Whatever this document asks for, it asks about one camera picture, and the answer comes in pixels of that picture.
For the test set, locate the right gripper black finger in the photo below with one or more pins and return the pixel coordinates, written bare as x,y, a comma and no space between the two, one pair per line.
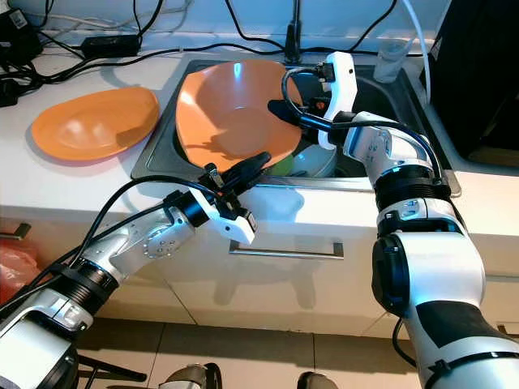
288,112

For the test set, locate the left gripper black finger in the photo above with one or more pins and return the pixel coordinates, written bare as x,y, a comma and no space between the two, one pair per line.
248,170

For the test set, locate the orange plastic bowl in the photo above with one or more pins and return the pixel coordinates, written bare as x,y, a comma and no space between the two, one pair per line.
227,109

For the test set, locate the orange plastic plate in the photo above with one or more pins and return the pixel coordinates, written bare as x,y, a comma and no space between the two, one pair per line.
93,121

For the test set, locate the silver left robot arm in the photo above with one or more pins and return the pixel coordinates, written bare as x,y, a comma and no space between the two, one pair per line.
138,243

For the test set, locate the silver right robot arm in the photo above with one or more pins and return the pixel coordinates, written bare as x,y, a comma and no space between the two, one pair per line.
422,267

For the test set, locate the green plastic plate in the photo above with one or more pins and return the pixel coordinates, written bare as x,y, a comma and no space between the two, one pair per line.
282,165

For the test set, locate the white bowl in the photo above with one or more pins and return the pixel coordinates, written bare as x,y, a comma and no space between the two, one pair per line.
316,164

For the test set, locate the stainless steel sink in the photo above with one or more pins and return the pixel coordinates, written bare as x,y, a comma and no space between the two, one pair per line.
152,162

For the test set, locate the dark metal faucet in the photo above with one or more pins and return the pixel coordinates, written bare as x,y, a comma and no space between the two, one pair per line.
293,32

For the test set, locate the clear drinking glass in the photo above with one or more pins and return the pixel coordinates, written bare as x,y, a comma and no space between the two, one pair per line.
391,61

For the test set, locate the black power strip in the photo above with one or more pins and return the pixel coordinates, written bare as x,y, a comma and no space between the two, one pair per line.
8,91

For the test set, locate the black power adapter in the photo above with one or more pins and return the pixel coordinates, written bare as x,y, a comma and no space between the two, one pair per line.
109,46

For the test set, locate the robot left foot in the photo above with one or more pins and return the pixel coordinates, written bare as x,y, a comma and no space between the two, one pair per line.
188,378

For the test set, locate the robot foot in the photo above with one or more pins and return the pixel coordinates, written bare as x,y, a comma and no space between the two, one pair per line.
188,378
316,381

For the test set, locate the black stand leg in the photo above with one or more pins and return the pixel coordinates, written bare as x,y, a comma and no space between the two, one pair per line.
113,370

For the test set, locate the black labelled device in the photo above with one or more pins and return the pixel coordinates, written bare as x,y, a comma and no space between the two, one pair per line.
18,34

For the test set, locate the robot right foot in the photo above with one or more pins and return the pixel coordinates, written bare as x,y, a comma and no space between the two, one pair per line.
316,381

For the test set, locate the red plastic bag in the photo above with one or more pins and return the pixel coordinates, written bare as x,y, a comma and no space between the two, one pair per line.
20,275

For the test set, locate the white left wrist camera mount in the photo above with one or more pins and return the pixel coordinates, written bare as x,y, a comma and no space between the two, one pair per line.
239,227

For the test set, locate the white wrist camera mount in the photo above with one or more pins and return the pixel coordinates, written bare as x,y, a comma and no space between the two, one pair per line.
340,81
239,227

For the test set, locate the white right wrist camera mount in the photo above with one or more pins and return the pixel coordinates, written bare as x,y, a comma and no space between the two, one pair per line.
340,81

